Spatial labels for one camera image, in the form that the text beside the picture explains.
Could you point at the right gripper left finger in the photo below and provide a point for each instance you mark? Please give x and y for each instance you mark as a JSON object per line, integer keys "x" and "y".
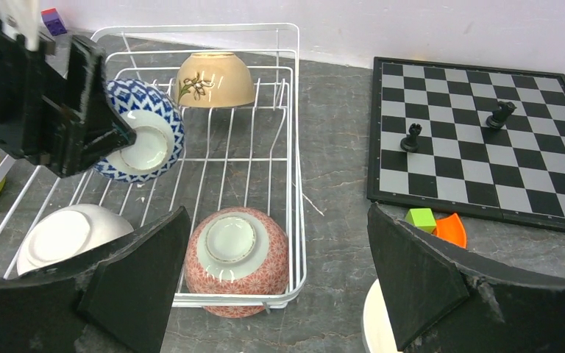
{"x": 114, "y": 298}

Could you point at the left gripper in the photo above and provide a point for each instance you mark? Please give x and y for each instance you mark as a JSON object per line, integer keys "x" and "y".
{"x": 47, "y": 117}

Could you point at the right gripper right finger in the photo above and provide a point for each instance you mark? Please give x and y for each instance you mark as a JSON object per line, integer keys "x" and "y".
{"x": 443, "y": 298}

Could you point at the blue patterned bowl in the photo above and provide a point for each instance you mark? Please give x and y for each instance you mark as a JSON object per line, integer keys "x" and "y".
{"x": 159, "y": 129}

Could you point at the white ribbed bowl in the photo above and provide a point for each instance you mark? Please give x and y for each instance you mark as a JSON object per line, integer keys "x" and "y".
{"x": 377, "y": 333}

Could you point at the orange curved block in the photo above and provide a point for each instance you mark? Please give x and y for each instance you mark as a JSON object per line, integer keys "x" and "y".
{"x": 451, "y": 229}

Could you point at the green cube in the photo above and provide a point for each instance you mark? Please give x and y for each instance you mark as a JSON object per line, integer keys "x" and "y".
{"x": 422, "y": 218}

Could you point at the plain white bowl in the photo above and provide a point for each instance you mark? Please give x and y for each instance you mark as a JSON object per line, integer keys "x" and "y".
{"x": 68, "y": 232}

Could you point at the purple red block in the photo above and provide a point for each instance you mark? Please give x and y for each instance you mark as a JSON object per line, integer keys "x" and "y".
{"x": 53, "y": 22}

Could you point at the beige flower bowl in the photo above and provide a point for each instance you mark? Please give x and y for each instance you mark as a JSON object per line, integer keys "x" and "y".
{"x": 213, "y": 80}

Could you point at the black chess piece left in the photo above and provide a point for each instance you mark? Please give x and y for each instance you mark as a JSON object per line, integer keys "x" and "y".
{"x": 409, "y": 143}

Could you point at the black chess piece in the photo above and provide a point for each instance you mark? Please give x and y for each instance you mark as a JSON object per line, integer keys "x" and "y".
{"x": 499, "y": 116}
{"x": 409, "y": 143}

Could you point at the black grey chessboard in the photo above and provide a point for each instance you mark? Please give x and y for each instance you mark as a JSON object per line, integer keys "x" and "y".
{"x": 515, "y": 174}

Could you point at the black chess piece right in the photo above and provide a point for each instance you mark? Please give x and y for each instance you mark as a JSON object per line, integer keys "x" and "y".
{"x": 499, "y": 116}

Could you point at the white wire dish rack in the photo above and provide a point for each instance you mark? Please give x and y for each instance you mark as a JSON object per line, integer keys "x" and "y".
{"x": 244, "y": 156}

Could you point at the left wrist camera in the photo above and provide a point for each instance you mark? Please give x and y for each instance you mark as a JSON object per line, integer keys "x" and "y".
{"x": 22, "y": 16}

